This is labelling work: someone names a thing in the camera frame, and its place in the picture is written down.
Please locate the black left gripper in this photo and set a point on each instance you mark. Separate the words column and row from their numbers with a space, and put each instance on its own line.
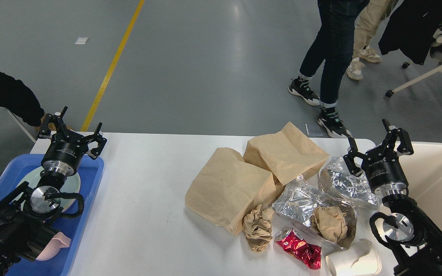
column 63, row 157

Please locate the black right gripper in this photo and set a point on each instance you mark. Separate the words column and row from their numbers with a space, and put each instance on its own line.
column 383, row 173

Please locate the mint green plate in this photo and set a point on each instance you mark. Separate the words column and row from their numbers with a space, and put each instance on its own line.
column 72, row 184

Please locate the pink mug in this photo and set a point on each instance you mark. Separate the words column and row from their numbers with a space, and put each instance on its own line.
column 57, row 242

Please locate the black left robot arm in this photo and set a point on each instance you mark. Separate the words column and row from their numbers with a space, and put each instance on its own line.
column 27, row 214

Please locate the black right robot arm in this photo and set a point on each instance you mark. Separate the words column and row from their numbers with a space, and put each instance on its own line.
column 414, row 239

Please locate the tan boot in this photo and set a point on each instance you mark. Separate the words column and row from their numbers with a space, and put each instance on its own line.
column 52, row 124

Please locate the blue plastic tray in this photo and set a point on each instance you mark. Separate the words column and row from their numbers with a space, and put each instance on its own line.
column 90, row 172

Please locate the rear silver foil wrapper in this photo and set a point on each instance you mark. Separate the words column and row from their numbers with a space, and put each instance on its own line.
column 336, row 180

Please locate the left clear floor plate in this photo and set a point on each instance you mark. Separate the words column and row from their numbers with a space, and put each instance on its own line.
column 314, row 129

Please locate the crumpled paper in foil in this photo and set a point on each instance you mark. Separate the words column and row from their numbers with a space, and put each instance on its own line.
column 330, row 223

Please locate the silver foil bag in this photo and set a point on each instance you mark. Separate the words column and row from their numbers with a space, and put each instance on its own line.
column 298, row 201

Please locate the person in black left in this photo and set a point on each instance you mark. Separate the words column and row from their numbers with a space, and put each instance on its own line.
column 20, row 100

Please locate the white floor tag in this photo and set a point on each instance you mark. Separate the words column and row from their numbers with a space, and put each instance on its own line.
column 81, row 40

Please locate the white paper cup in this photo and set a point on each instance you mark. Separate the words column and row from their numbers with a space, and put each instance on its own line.
column 360, row 259

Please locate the person with sneakers right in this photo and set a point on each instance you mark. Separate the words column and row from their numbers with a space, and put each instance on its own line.
column 320, row 74

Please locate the black jacket on chair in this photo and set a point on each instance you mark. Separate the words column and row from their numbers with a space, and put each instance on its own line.
column 410, row 29

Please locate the crushed red can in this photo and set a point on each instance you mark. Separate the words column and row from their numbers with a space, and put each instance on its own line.
column 290, row 241

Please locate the person in beige trousers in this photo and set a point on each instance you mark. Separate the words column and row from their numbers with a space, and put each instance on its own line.
column 365, row 30

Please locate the crumpled brown paper ball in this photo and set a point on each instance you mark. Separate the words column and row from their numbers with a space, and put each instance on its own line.
column 257, row 228

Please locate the large brown paper bag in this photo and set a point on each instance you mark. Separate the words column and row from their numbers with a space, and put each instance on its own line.
column 227, row 188

